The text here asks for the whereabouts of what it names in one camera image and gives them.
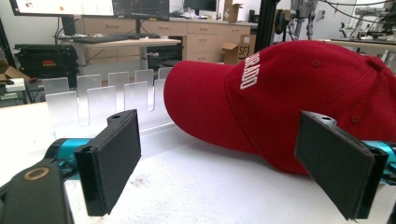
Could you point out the black hard case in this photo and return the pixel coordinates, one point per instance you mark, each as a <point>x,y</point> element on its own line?
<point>46,62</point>

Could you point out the black keyboard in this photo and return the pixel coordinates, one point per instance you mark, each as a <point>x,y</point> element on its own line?
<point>99,39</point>

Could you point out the brown cardboard box flap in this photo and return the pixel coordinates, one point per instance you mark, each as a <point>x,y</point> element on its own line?
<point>11,73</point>

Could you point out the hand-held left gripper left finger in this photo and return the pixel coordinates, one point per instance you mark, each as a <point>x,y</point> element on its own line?
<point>115,161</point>

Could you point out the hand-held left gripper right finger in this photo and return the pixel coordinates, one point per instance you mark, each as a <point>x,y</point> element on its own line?
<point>336,161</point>

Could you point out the red baseball cap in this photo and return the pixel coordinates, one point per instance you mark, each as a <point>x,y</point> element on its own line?
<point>280,102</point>

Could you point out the wooden desk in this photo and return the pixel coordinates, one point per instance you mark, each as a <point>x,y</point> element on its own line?
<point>124,43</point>

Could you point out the black metal stand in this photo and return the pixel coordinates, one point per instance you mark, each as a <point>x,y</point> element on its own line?
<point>267,25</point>

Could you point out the black monitor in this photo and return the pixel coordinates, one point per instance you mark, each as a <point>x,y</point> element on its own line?
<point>200,5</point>

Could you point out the clear acrylic slotted rack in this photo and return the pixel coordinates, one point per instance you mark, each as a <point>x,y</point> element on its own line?
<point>99,99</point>

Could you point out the open cardboard box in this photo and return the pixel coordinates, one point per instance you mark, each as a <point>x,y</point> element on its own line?
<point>238,49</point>

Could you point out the small cardboard box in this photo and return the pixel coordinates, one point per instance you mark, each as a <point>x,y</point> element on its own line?
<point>232,10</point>

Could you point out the beige drawer cabinet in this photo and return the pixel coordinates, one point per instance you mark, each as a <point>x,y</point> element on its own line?
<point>199,39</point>

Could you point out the dark computer monitor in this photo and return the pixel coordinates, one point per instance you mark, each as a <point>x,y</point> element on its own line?
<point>141,8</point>

